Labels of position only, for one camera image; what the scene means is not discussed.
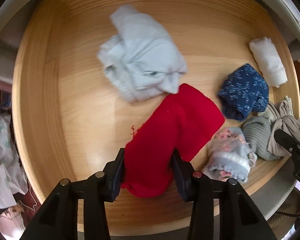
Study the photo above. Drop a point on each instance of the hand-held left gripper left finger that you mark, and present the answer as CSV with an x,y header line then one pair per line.
x,y
116,180

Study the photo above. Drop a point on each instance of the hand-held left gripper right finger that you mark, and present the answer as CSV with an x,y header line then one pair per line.
x,y
182,185

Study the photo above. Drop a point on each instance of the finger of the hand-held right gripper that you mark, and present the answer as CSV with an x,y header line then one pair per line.
x,y
287,141

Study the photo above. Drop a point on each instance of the beige underwear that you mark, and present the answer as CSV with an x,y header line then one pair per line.
x,y
287,127

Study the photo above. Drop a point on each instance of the grey ribbed sock roll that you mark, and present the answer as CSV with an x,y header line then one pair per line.
x,y
257,135

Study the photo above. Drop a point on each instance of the red underwear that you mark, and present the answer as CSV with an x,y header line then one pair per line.
x,y
170,130

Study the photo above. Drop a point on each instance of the navy speckled underwear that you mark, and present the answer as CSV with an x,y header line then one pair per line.
x,y
242,90

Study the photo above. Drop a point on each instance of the white sock roll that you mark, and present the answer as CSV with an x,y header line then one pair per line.
x,y
267,60

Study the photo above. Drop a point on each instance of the person's right leg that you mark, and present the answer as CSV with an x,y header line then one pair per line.
x,y
282,220

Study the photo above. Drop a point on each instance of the printed cloth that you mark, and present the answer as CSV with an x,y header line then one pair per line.
x,y
12,217

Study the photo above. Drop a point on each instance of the white floral bedding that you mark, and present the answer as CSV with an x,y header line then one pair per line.
x,y
2,155

